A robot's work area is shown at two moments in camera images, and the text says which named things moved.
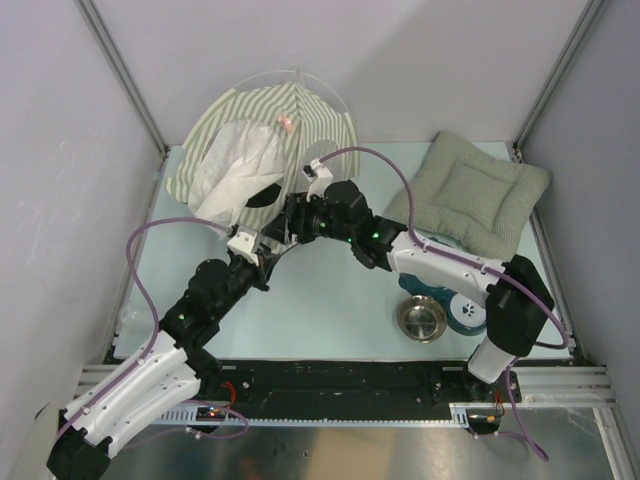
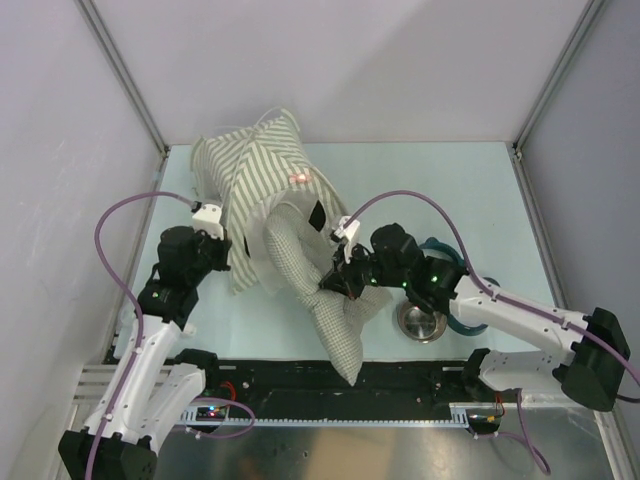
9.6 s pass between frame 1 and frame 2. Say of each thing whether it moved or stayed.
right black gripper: moved
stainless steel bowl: stayed
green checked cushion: moved
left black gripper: moved
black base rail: stayed
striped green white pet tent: moved
